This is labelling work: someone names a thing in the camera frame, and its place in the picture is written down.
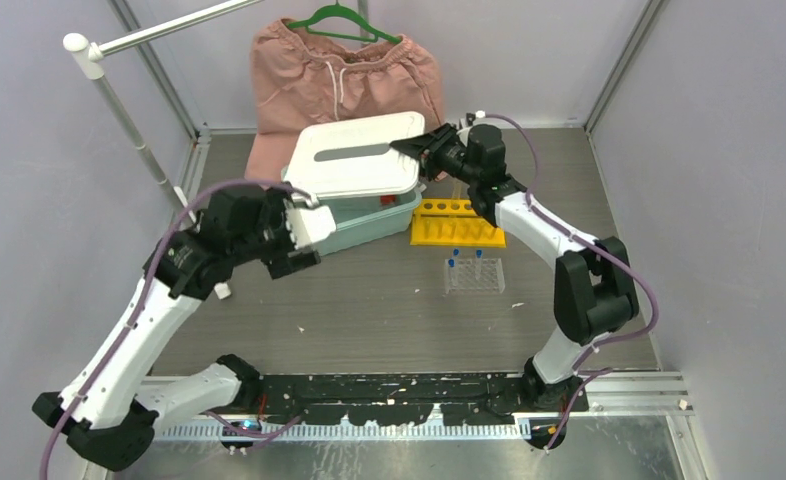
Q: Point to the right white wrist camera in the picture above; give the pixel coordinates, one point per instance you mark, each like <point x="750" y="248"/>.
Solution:
<point x="468" y="121"/>

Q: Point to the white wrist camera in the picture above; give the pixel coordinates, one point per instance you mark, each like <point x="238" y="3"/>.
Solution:
<point x="309" y="221"/>
<point x="468" y="121"/>

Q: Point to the yellow test tube rack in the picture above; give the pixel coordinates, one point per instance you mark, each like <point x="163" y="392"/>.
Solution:
<point x="452" y="223"/>

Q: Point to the white plastic tray lid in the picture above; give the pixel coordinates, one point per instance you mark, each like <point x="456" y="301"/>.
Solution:
<point x="354" y="158"/>

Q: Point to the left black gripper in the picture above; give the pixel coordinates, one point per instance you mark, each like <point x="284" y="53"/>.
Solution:
<point x="274" y="208"/>

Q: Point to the white metal clothes rack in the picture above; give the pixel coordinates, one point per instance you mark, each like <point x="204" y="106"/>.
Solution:
<point x="88" y="55"/>

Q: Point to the teal plastic bin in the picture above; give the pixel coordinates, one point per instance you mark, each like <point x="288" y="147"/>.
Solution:
<point x="361" y="220"/>

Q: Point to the white red wash bottle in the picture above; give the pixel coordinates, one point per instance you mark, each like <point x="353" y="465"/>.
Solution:
<point x="387" y="200"/>

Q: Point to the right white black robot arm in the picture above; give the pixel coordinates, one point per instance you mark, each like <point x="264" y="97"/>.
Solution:
<point x="594" y="292"/>

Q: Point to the green clothes hanger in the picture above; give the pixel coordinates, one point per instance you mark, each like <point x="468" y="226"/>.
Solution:
<point x="338" y="21"/>

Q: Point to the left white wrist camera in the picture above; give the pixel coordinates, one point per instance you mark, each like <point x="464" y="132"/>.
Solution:
<point x="309" y="221"/>

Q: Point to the pink shorts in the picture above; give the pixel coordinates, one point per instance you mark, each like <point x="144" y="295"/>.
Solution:
<point x="301" y="79"/>

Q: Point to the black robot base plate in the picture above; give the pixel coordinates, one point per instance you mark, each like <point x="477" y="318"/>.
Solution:
<point x="462" y="399"/>

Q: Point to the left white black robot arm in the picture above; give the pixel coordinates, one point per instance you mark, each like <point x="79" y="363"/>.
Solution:
<point x="103" y="413"/>

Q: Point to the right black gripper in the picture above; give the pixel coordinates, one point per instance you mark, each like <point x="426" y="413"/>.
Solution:
<point x="427" y="147"/>

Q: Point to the clear well plate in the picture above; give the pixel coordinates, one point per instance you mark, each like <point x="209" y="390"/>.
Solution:
<point x="463" y="275"/>

